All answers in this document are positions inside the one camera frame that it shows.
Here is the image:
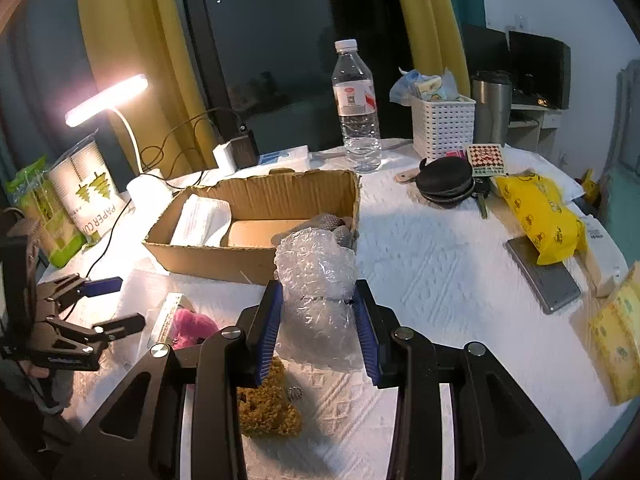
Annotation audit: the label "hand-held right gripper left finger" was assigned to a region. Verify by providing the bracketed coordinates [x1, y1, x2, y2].
[55, 280, 284, 480]

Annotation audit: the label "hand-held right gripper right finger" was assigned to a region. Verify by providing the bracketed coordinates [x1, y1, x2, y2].
[352, 279, 582, 480]

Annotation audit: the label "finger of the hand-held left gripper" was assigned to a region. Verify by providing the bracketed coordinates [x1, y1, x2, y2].
[25, 312, 146, 372]
[35, 273, 124, 314]

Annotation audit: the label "clear bubble wrap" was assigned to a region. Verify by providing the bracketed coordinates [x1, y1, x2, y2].
[274, 227, 374, 374]

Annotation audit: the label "brown cardboard box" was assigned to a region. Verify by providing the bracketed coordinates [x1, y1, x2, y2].
[142, 168, 362, 286]

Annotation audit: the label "small white carton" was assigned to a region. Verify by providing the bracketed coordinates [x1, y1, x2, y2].
[147, 292, 196, 349]

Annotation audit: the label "pink plush toy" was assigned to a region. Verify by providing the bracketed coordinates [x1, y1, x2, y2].
[172, 308, 221, 351]

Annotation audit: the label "green plastic packet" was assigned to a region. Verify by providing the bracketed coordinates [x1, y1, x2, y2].
[4, 154, 87, 269]

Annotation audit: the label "yellow sponge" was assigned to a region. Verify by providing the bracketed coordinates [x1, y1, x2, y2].
[236, 357, 304, 439]

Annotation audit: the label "white embossed tablecloth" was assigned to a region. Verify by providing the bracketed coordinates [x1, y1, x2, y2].
[37, 137, 636, 480]

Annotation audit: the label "paper cup sleeve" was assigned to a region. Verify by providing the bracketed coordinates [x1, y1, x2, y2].
[47, 129, 121, 247]

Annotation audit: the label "white foam sheet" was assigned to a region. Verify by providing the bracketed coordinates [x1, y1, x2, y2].
[172, 195, 232, 248]

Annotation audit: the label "grey knitted cloth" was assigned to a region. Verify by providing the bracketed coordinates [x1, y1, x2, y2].
[271, 212, 359, 251]

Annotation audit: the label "white and blue flat box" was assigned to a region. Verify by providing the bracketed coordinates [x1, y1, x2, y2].
[257, 145, 314, 171]

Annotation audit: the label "black round zip pouch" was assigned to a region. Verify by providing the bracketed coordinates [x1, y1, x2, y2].
[417, 156, 476, 209]

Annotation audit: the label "dark key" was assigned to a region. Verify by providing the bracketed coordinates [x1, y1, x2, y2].
[474, 184, 494, 219]

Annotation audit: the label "white charger plug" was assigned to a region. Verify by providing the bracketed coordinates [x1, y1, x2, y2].
[212, 142, 239, 170]

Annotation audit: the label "white desk lamp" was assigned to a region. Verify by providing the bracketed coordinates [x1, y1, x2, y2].
[64, 73, 167, 197]

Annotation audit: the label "grey flat power bank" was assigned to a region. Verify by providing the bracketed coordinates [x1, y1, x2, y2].
[505, 234, 582, 315]

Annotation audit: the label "red patterned card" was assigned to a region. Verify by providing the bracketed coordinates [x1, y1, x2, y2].
[465, 143, 507, 177]

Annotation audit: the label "yellow plastic bag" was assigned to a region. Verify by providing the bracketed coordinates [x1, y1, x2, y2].
[494, 172, 589, 266]

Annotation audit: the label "white plastic basket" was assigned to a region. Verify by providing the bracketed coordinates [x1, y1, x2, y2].
[409, 93, 476, 159]

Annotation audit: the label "clear plastic water bottle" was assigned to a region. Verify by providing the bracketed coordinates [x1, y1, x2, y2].
[332, 38, 383, 174]

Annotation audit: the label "white rectangular box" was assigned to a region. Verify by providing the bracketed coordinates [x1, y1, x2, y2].
[581, 214, 629, 299]

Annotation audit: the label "yellow tissue pack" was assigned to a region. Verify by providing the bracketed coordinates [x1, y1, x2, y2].
[587, 259, 640, 406]

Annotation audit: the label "yellow curtain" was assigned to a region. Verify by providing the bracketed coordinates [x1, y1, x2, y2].
[388, 0, 470, 98]
[76, 0, 207, 183]

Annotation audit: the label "stainless steel tumbler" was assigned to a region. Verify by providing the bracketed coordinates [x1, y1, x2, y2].
[469, 70, 514, 146]

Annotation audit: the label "plastic-wrapped snack packs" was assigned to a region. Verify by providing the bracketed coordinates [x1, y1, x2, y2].
[389, 66, 471, 107]

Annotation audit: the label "white side desk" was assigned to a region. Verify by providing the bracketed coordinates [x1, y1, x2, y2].
[507, 102, 564, 151]

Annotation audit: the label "black monitor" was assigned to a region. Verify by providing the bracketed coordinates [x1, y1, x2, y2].
[507, 30, 572, 110]

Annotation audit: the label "black cable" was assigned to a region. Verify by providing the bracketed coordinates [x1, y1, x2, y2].
[84, 107, 247, 282]

